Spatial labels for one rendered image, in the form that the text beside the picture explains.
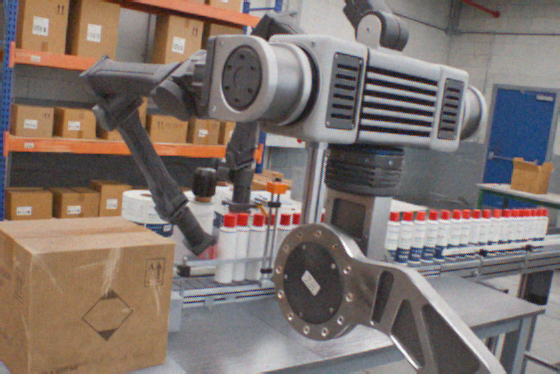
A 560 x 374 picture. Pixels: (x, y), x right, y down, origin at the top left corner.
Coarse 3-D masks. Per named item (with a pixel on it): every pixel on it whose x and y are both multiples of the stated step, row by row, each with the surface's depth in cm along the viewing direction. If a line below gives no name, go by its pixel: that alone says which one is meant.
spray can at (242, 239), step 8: (240, 216) 176; (248, 216) 177; (240, 224) 176; (240, 232) 176; (248, 232) 177; (240, 240) 176; (248, 240) 178; (240, 248) 176; (240, 256) 177; (240, 264) 177; (232, 272) 178; (240, 272) 178; (232, 280) 178; (240, 280) 178
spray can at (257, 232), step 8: (256, 216) 178; (264, 216) 179; (256, 224) 178; (256, 232) 178; (264, 232) 179; (256, 240) 178; (264, 240) 180; (248, 248) 179; (256, 248) 179; (248, 256) 180; (248, 264) 180; (256, 264) 180; (248, 272) 180; (256, 272) 180; (248, 280) 180; (256, 280) 181
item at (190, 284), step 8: (408, 264) 225; (416, 264) 226; (424, 264) 228; (432, 264) 229; (176, 280) 172; (192, 280) 174; (200, 280) 175; (208, 280) 176; (272, 280) 184; (176, 288) 165; (184, 288) 166; (192, 288) 167; (200, 288) 168
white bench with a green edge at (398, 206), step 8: (256, 192) 407; (264, 192) 411; (288, 192) 425; (288, 200) 390; (392, 200) 448; (280, 208) 357; (288, 208) 361; (296, 208) 364; (392, 208) 411; (400, 208) 415; (408, 208) 420; (416, 208) 424; (424, 208) 429; (400, 216) 412
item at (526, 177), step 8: (512, 160) 668; (520, 160) 687; (520, 168) 668; (528, 168) 659; (536, 168) 651; (544, 168) 654; (512, 176) 677; (520, 176) 670; (528, 176) 662; (536, 176) 654; (544, 176) 658; (512, 184) 678; (520, 184) 670; (528, 184) 662; (536, 184) 654; (544, 184) 661; (528, 192) 662; (536, 192) 654; (544, 192) 666
